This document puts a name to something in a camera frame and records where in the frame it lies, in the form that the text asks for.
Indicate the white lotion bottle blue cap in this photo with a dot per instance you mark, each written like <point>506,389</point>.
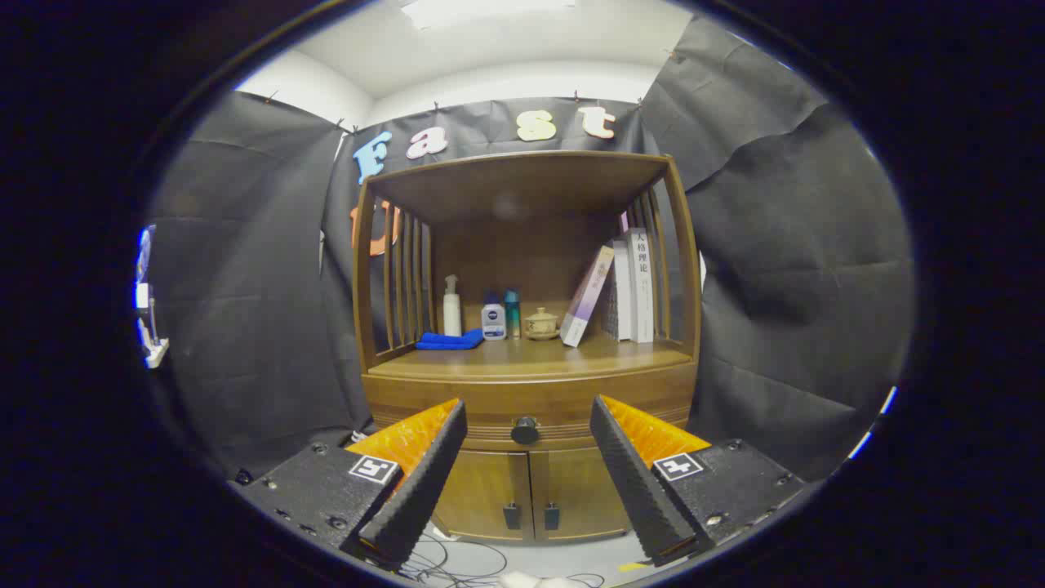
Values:
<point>493,322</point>

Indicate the wooden countertop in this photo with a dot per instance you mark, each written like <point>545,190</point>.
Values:
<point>531,357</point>

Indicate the wooden cabinet door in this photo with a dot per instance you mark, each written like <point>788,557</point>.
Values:
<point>580,490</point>
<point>482,490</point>

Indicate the beige lidded ceramic cup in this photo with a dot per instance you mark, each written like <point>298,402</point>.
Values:
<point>541,325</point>

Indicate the blue folded cloth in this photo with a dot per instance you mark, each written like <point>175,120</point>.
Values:
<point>449,340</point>

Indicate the ceiling light panel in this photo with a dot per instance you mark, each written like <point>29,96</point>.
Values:
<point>490,11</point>

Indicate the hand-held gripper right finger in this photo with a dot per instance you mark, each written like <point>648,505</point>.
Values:
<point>637,490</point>

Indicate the purple white leaning book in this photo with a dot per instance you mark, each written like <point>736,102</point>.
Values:
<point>588,298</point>

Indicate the wooden cabinet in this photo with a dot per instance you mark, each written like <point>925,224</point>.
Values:
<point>522,188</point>

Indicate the white spray bottle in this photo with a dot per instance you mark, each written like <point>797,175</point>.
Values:
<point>451,314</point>

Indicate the white book with printed spine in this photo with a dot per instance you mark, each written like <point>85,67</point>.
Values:
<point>642,286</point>

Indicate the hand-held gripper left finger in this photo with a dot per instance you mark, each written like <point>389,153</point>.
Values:
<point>424,490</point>

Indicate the teal slim bottle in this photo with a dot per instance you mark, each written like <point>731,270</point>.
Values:
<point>513,314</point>

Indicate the black round drawer knob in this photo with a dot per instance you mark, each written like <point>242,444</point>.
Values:
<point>524,430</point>

